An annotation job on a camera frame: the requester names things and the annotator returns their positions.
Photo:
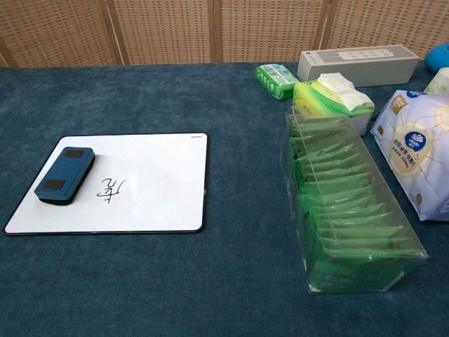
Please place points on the blue whiteboard eraser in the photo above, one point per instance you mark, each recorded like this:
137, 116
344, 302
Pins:
63, 172

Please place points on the white dry-erase board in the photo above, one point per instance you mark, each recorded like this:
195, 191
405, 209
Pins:
158, 196

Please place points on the green pocket tissue pack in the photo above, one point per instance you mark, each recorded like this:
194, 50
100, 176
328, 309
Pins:
271, 79

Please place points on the dark teal tablecloth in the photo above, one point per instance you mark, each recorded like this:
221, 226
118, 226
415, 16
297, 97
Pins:
224, 281

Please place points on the yellow-green open tissue pack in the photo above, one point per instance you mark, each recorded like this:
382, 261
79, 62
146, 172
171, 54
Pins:
315, 94

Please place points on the clear box of green sachets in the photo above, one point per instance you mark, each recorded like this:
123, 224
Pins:
350, 210

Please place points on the rattan wooden folding screen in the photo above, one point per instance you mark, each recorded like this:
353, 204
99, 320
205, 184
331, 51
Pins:
168, 31

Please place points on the grey power strip box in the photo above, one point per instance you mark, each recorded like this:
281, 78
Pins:
350, 70

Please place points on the lavender white tissue pack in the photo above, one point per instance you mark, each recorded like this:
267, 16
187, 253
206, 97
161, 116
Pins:
414, 147

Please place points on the blue detergent bottle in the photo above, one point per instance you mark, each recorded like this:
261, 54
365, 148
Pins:
438, 58

